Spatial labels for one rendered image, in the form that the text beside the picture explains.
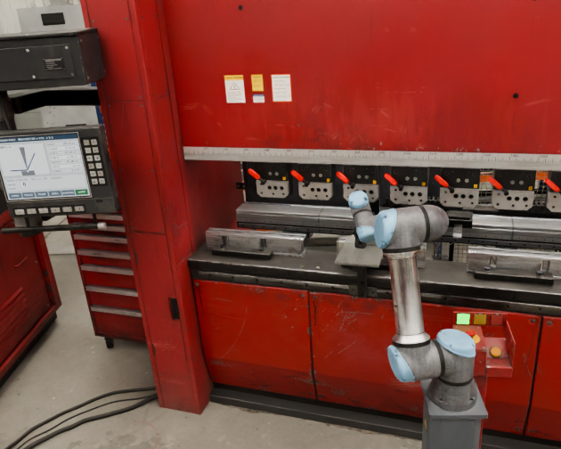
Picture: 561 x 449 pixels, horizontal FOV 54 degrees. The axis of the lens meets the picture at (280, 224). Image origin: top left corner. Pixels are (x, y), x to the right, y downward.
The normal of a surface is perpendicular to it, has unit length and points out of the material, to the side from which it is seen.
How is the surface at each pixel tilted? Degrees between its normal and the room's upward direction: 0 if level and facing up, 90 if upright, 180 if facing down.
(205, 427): 0
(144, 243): 90
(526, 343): 90
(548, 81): 90
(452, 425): 90
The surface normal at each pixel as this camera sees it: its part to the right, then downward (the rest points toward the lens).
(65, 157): -0.02, 0.39
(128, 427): -0.07, -0.92
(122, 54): -0.32, 0.39
